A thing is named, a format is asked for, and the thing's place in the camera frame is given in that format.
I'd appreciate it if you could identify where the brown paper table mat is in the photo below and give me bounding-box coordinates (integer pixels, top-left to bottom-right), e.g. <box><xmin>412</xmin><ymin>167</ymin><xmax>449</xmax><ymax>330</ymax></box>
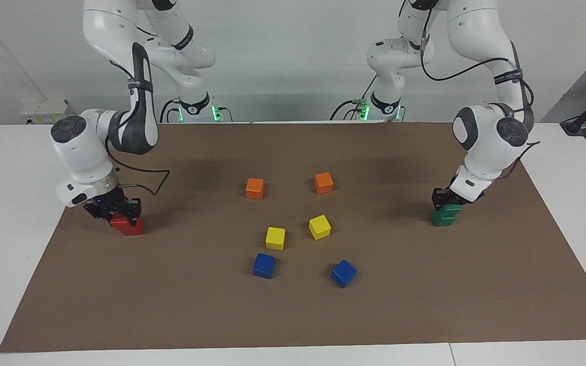
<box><xmin>0</xmin><ymin>122</ymin><xmax>586</xmax><ymax>353</ymax></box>

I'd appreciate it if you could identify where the white power strip box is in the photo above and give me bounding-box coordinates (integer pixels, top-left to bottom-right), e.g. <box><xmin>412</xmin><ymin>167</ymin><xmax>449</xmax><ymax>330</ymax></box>
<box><xmin>21</xmin><ymin>99</ymin><xmax>78</xmax><ymax>126</ymax></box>

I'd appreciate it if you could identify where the orange wooden cube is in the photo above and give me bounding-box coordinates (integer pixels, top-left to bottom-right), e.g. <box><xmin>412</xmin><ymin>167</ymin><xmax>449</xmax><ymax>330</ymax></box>
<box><xmin>314</xmin><ymin>172</ymin><xmax>335</xmax><ymax>195</ymax></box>
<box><xmin>245</xmin><ymin>177</ymin><xmax>266</xmax><ymax>200</ymax></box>

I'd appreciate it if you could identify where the blue wooden cube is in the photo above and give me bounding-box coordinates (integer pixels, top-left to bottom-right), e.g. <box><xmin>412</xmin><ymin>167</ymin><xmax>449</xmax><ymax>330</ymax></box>
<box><xmin>252</xmin><ymin>253</ymin><xmax>276</xmax><ymax>280</ymax></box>
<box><xmin>330</xmin><ymin>259</ymin><xmax>358</xmax><ymax>289</ymax></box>

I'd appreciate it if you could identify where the yellow wooden cube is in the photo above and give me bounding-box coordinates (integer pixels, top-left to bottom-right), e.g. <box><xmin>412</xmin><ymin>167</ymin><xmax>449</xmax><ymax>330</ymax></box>
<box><xmin>308</xmin><ymin>215</ymin><xmax>332</xmax><ymax>241</ymax></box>
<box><xmin>265</xmin><ymin>227</ymin><xmax>286</xmax><ymax>251</ymax></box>

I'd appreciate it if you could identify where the black right arm gripper cable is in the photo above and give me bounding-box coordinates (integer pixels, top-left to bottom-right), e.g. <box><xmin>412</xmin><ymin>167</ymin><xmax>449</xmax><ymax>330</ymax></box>
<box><xmin>105</xmin><ymin>60</ymin><xmax>171</xmax><ymax>197</ymax></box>

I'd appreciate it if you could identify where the black arm gripper cable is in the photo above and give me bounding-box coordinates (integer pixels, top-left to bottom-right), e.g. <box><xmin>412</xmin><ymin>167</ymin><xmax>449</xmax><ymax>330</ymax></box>
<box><xmin>418</xmin><ymin>0</ymin><xmax>541</xmax><ymax>179</ymax></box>
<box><xmin>105</xmin><ymin>60</ymin><xmax>171</xmax><ymax>197</ymax></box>

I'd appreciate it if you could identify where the black velcro cable strap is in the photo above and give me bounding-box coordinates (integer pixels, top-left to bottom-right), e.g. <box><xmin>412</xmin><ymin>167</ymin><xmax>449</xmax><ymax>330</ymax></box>
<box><xmin>127</xmin><ymin>76</ymin><xmax>154</xmax><ymax>93</ymax></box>
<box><xmin>493</xmin><ymin>71</ymin><xmax>524</xmax><ymax>88</ymax></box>
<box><xmin>108</xmin><ymin>112</ymin><xmax>125</xmax><ymax>152</ymax></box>

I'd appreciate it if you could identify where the black right base cable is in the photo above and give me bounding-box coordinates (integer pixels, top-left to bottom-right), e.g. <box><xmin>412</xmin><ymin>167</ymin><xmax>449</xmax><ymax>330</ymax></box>
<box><xmin>160</xmin><ymin>99</ymin><xmax>183</xmax><ymax>124</ymax></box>

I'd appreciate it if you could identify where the black base cable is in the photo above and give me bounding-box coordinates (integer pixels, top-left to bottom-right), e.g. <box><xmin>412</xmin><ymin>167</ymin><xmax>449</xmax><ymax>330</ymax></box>
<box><xmin>330</xmin><ymin>76</ymin><xmax>378</xmax><ymax>121</ymax></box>
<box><xmin>160</xmin><ymin>99</ymin><xmax>183</xmax><ymax>124</ymax></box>

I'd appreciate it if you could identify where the black left arm gripper cable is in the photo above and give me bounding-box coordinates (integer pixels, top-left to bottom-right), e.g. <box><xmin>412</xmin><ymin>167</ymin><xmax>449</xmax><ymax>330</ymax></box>
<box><xmin>418</xmin><ymin>0</ymin><xmax>541</xmax><ymax>179</ymax></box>

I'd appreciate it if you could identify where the black left base cable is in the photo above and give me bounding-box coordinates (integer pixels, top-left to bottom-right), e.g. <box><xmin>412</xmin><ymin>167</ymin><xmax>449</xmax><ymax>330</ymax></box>
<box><xmin>330</xmin><ymin>76</ymin><xmax>378</xmax><ymax>121</ymax></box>

